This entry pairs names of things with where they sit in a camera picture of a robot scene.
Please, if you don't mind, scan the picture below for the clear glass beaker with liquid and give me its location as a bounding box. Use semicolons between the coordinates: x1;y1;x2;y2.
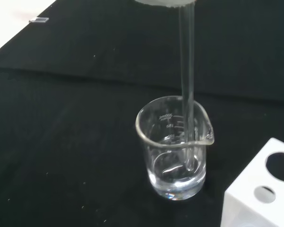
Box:
135;96;215;201

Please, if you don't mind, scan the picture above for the white test tube rack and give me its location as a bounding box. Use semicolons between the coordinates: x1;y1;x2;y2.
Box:
224;137;284;227

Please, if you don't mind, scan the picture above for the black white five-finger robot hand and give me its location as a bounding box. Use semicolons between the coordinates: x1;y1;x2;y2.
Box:
134;0;196;8

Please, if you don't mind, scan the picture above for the black bench cloth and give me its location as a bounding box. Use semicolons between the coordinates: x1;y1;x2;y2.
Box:
0;0;284;227

